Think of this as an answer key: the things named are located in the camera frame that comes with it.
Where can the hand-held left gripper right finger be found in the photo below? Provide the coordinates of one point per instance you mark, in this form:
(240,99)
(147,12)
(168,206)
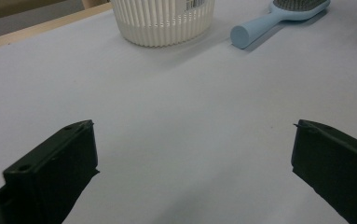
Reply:
(337,168)

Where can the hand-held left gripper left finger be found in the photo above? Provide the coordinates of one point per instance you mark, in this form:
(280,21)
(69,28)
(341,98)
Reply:
(48,174)

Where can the light blue hairbrush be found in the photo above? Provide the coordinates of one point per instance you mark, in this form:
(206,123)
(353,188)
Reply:
(260,26)

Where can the white plastic basket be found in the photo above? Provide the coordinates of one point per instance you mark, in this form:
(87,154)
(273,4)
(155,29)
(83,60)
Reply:
(160,28)

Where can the wooden table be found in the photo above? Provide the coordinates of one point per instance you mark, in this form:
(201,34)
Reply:
(42,27)

